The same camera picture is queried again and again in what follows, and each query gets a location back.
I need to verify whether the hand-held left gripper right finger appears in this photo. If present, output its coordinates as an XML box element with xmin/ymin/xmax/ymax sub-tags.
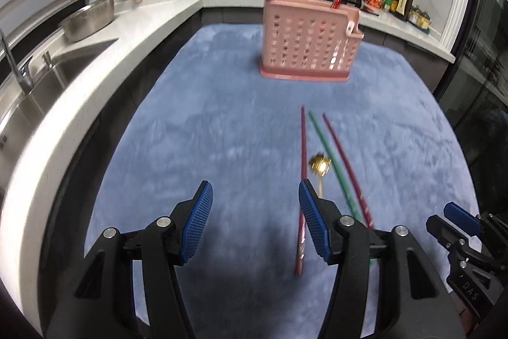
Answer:
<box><xmin>297</xmin><ymin>180</ymin><xmax>457</xmax><ymax>339</ymax></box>

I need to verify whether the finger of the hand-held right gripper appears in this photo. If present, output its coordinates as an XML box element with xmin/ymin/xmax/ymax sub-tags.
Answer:
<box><xmin>425</xmin><ymin>215</ymin><xmax>471</xmax><ymax>255</ymax></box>
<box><xmin>444</xmin><ymin>202</ymin><xmax>483</xmax><ymax>238</ymax></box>

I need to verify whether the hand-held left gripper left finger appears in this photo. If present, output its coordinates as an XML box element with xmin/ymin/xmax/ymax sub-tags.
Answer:
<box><xmin>50</xmin><ymin>180</ymin><xmax>214</xmax><ymax>339</ymax></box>

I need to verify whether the pink perforated utensil holder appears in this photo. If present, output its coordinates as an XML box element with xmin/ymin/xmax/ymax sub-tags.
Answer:
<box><xmin>260</xmin><ymin>0</ymin><xmax>364</xmax><ymax>82</ymax></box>

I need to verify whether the gold flower spoon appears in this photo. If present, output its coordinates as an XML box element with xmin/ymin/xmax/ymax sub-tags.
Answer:
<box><xmin>310</xmin><ymin>153</ymin><xmax>333</xmax><ymax>200</ymax></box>

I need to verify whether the green chopstick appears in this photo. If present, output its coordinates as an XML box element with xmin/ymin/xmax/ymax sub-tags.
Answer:
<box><xmin>309</xmin><ymin>112</ymin><xmax>377</xmax><ymax>267</ymax></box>

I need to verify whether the blue plush blanket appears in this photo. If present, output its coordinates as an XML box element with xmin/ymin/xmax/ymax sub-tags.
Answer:
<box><xmin>81</xmin><ymin>23</ymin><xmax>479</xmax><ymax>339</ymax></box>

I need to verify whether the glass sliding door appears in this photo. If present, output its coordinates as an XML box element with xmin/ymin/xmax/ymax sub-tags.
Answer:
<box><xmin>437</xmin><ymin>0</ymin><xmax>508</xmax><ymax>213</ymax></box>

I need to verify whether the small seasoning bottle set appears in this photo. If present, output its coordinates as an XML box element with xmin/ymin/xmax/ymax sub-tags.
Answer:
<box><xmin>409</xmin><ymin>5</ymin><xmax>431</xmax><ymax>32</ymax></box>

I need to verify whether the steel sink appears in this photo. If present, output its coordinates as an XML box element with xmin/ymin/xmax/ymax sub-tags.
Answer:
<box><xmin>0</xmin><ymin>39</ymin><xmax>120</xmax><ymax>149</ymax></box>

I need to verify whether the dark soy sauce bottle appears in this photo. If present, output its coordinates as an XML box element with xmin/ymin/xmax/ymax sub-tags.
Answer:
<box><xmin>395</xmin><ymin>0</ymin><xmax>415</xmax><ymax>22</ymax></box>

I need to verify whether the steel basin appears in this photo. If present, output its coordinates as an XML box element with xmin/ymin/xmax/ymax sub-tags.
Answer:
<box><xmin>59</xmin><ymin>0</ymin><xmax>117</xmax><ymax>43</ymax></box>

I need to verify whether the steel faucet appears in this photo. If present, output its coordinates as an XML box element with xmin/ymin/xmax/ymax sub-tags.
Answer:
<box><xmin>0</xmin><ymin>29</ymin><xmax>34</xmax><ymax>95</ymax></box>

